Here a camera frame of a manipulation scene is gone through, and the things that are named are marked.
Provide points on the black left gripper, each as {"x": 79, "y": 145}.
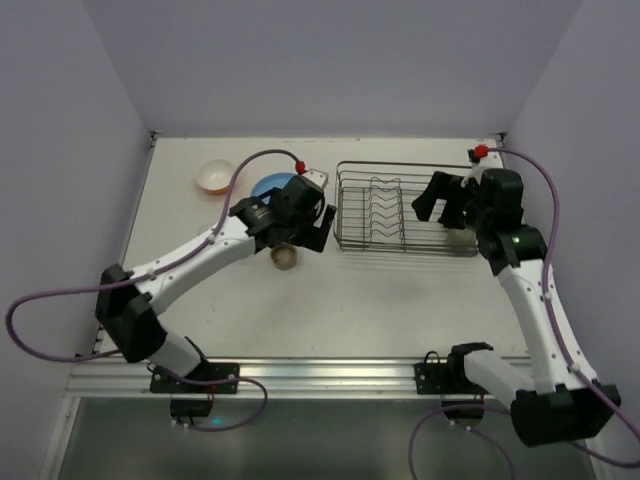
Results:
{"x": 310, "y": 226}

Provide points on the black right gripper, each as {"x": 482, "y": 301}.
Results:
{"x": 447, "y": 195}

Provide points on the speckled ceramic cup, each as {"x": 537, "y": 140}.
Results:
{"x": 284, "y": 256}

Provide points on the blue plate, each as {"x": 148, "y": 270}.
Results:
{"x": 269, "y": 182}

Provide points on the orange bowl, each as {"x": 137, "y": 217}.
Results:
{"x": 214, "y": 176}

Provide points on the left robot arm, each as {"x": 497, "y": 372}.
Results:
{"x": 131, "y": 302}

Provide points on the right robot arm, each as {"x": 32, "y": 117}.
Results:
{"x": 563, "y": 399}

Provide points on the grey green mug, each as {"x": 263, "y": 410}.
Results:
{"x": 461, "y": 239}

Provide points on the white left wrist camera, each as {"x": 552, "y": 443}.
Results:
{"x": 319, "y": 178}

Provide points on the dark wire dish rack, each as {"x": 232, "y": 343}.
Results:
{"x": 374, "y": 210}

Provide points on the aluminium mounting rail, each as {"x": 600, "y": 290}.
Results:
{"x": 290, "y": 379}

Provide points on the black right base bracket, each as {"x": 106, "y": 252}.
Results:
{"x": 434, "y": 376}

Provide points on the black base bracket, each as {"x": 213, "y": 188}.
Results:
{"x": 211, "y": 377}
{"x": 434, "y": 376}

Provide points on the black left base bracket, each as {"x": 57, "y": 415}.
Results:
{"x": 211, "y": 377}

